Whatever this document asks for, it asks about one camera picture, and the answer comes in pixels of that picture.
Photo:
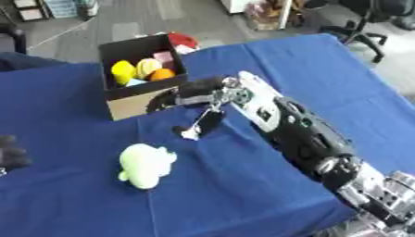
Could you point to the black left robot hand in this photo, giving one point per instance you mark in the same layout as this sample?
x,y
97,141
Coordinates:
x,y
11,154

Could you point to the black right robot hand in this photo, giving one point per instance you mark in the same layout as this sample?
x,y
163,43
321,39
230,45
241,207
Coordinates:
x,y
197,89

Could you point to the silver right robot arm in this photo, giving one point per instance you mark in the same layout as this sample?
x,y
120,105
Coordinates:
x,y
302,132

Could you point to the cardboard box with black inside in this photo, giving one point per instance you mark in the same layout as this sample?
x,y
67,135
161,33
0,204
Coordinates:
x,y
141,77

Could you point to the orange toy fruit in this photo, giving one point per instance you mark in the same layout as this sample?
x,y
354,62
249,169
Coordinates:
x,y
162,74

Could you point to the pink block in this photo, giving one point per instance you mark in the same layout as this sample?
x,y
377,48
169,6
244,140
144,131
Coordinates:
x,y
164,57

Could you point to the red round object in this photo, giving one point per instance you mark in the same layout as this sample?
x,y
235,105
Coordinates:
x,y
183,41

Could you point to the pale yellow toy fruit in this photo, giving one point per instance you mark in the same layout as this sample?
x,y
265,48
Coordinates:
x,y
147,67

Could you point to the light blue block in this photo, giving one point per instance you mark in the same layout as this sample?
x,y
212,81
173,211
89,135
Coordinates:
x,y
134,82

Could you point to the yellow toy lemon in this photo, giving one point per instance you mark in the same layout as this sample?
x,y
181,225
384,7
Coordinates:
x,y
123,72

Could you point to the pale green soft toy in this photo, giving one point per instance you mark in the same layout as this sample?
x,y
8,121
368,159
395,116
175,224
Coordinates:
x,y
146,165

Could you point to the white storage shelf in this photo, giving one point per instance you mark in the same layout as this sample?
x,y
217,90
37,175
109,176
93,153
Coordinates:
x,y
54,8

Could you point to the black office chair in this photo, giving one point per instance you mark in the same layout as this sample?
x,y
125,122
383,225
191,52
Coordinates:
x,y
361,29

